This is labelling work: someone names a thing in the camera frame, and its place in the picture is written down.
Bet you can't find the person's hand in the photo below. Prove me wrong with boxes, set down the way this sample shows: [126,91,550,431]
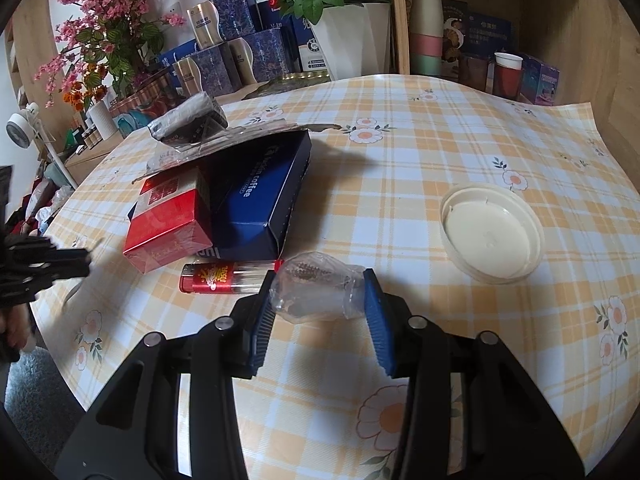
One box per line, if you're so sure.
[1,304,32,350]

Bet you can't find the blue coffee box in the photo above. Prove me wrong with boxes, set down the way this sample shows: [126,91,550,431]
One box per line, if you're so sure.
[185,130,311,261]

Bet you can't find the blue gold box lower left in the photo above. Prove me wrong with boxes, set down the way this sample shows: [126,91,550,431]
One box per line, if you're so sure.
[174,44,242,98]

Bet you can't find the gold chocolate tray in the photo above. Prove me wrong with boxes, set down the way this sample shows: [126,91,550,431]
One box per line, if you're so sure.
[245,70,331,100]

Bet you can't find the stacked pastel cups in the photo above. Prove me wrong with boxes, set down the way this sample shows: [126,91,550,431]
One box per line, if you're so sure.
[409,0,444,77]

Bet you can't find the orange flowers white vase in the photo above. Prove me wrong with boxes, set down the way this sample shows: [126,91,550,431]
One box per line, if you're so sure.
[61,62,118,140]

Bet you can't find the red cigarette pack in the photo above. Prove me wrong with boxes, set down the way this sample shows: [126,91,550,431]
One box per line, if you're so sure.
[122,165,212,274]

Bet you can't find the blue gold box top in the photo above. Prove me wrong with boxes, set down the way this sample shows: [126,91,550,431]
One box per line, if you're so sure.
[186,0,262,50]

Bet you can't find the red lighter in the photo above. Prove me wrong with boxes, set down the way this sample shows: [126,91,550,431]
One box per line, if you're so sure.
[179,259,283,295]

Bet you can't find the blue white carton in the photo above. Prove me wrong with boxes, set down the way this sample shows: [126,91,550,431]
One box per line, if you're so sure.
[257,1,331,74]

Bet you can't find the wooden shelf unit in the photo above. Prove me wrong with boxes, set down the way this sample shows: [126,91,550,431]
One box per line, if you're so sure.
[392,0,639,183]

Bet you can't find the white round plastic lid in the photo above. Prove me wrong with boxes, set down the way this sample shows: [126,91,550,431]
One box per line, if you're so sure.
[439,183,544,285]

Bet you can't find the red paper cup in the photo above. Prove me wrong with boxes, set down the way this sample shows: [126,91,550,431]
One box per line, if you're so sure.
[492,52,523,101]

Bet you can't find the white desk fan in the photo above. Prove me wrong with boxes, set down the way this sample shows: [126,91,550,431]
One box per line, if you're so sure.
[6,102,78,190]

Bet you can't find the white flower pot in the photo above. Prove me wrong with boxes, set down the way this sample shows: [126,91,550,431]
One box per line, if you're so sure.
[311,2,392,81]

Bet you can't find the blue gold box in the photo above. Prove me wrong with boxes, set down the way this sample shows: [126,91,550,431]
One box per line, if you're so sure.
[174,44,242,98]
[186,0,262,50]
[228,27,293,84]

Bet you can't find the pink blossom flower arrangement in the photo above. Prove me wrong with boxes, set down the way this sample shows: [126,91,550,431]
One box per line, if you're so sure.
[34,0,184,107]

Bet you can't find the striped gift tin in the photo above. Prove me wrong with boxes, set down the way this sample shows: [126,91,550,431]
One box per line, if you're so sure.
[108,67,182,138]

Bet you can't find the small blue box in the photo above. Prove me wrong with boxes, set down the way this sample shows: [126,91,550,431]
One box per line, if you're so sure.
[518,54,560,106]

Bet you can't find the blue gold box lower right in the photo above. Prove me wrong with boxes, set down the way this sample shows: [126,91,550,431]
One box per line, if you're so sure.
[228,27,293,84]

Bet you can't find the clear plastic blister sheet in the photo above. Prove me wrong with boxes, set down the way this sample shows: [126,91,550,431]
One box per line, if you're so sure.
[132,119,342,183]

